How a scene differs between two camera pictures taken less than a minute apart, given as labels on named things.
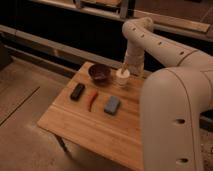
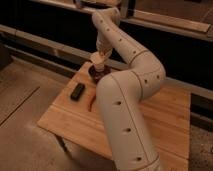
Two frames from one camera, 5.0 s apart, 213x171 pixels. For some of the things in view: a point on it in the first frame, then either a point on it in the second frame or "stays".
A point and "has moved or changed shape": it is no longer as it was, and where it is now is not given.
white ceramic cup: (122, 76) has moved or changed shape
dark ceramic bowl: (99, 72) stays
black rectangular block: (77, 92) stays
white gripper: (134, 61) to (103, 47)
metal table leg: (64, 146) stays
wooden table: (96, 113) stays
